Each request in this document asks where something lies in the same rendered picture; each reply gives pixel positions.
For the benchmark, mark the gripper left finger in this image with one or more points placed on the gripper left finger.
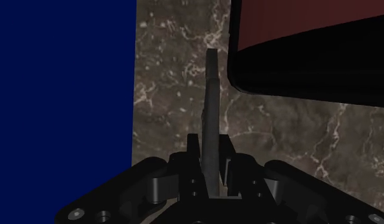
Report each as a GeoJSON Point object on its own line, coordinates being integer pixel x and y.
{"type": "Point", "coordinates": [160, 183]}

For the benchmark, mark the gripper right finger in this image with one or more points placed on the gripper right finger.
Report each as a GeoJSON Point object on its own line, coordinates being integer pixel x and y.
{"type": "Point", "coordinates": [291, 183]}

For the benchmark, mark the dark grey slender bar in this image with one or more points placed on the dark grey slender bar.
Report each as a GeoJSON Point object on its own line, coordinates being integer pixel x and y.
{"type": "Point", "coordinates": [211, 118]}

